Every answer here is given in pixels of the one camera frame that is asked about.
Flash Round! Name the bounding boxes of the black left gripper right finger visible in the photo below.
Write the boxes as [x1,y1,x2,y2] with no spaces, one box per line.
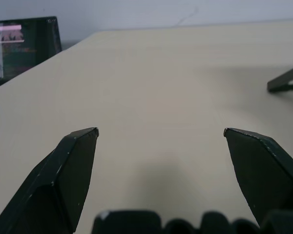
[223,127,293,229]

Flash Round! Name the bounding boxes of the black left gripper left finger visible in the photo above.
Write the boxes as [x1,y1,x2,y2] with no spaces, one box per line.
[0,127,100,234]

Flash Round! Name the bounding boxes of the black computer monitor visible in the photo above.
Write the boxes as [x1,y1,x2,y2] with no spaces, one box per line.
[0,16,63,92]

